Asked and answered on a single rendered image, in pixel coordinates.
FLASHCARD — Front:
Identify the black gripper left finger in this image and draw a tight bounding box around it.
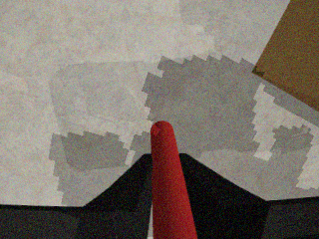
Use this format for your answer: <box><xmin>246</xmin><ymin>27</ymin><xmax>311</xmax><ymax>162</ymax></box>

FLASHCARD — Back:
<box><xmin>0</xmin><ymin>153</ymin><xmax>153</xmax><ymax>239</ymax></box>

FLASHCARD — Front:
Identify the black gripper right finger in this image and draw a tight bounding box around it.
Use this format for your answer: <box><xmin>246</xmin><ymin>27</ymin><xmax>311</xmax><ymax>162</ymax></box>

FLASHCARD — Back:
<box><xmin>179</xmin><ymin>153</ymin><xmax>319</xmax><ymax>239</ymax></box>

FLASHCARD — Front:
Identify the red peg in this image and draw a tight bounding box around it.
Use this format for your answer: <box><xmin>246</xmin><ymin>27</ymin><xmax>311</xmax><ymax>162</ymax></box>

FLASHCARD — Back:
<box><xmin>151</xmin><ymin>120</ymin><xmax>197</xmax><ymax>239</ymax></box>

